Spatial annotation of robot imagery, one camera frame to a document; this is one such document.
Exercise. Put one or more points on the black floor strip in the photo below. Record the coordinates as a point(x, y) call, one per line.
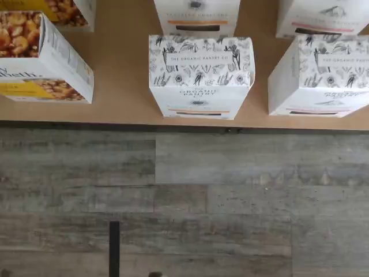
point(114, 248)

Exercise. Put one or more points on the white box orange strip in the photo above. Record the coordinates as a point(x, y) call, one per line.
point(201, 72)
point(199, 14)

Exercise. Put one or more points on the white box pink strip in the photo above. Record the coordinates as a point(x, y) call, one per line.
point(323, 75)
point(320, 14)

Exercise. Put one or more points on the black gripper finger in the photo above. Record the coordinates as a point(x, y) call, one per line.
point(155, 274)

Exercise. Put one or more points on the brown shelf board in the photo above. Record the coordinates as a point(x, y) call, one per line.
point(121, 72)

